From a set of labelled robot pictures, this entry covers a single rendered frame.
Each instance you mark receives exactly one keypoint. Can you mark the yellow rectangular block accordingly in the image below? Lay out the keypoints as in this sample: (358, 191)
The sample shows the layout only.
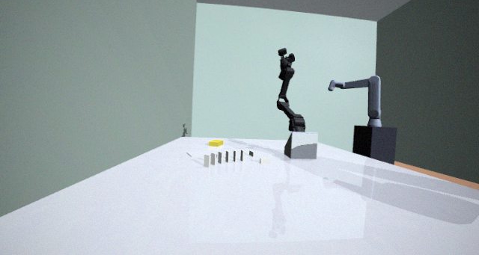
(215, 143)

